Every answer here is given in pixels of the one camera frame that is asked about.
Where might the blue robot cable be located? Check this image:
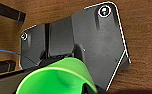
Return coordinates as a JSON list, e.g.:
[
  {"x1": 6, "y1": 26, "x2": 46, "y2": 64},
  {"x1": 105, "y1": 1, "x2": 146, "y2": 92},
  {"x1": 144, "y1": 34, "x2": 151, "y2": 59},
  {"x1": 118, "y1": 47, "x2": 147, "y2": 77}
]
[{"x1": 0, "y1": 48, "x2": 24, "y2": 58}]

